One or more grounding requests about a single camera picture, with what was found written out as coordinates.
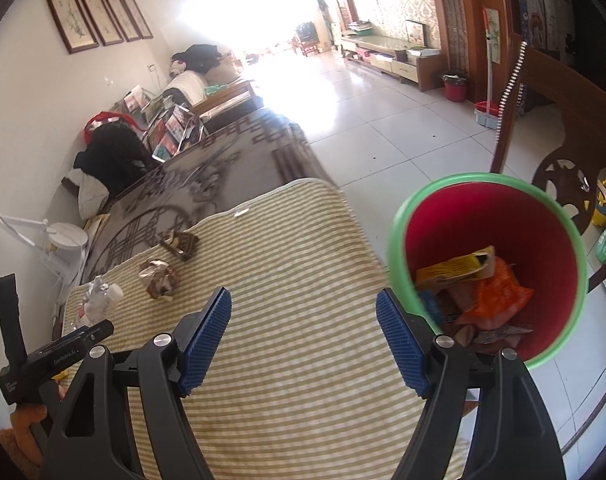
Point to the black clothes pile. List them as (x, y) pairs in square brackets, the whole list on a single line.
[(113, 155)]

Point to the beige sofa cushion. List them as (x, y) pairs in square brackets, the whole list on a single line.
[(188, 85)]

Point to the small clear magazine rack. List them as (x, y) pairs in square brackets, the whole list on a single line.
[(133, 101)]

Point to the red wooden chairs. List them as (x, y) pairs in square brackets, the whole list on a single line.
[(307, 40)]

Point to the stack of books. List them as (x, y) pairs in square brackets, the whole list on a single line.
[(360, 26)]

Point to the plush toy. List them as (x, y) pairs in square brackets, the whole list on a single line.
[(175, 67)]

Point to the brown patterned wrapper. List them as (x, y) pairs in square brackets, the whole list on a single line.
[(180, 245)]

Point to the wooden sofa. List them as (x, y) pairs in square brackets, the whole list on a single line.
[(223, 100)]

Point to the crumpled clear plastic bottle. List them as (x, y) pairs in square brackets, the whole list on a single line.
[(100, 300)]

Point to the patterned curtain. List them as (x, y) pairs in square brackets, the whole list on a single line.
[(548, 5)]

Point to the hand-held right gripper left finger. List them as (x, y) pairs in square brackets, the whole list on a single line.
[(205, 340)]

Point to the dark wooden chair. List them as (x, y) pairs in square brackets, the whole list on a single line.
[(558, 90)]

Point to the small red waste bin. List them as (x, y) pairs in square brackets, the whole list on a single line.
[(454, 90)]

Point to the red bin with green rim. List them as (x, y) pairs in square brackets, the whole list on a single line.
[(458, 225)]

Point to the yellow cardboard box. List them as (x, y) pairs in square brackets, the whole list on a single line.
[(453, 267)]

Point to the framed picture on cabinet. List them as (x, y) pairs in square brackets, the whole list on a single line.
[(415, 34)]

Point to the framed wall picture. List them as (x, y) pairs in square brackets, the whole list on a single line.
[(100, 16), (136, 16), (70, 19), (122, 16)]

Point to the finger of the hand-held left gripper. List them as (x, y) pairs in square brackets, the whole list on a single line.
[(98, 331)]

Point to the orange snack wrapper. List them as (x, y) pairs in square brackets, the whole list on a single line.
[(498, 295)]

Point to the yellow paper envelope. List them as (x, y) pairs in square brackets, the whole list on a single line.
[(97, 230)]

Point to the black jacket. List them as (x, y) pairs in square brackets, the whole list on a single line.
[(200, 57)]

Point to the red bag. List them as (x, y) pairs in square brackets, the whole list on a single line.
[(103, 120)]

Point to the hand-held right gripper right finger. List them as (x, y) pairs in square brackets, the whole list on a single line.
[(400, 345)]

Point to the yellow striped mat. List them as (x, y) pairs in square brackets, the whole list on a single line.
[(293, 260)]

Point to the red blue dustpan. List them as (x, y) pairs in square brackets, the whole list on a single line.
[(485, 115)]

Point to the white cloth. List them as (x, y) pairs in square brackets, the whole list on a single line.
[(88, 192)]

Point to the white desk lamp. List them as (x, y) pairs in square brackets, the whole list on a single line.
[(65, 237)]

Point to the television cabinet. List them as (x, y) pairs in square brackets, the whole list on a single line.
[(393, 60)]

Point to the person's left forearm fuzzy sleeve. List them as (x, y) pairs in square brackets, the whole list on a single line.
[(18, 450)]

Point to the grey patterned rug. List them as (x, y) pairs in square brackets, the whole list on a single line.
[(233, 155)]

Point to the white broom pole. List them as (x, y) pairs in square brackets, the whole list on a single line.
[(490, 60)]

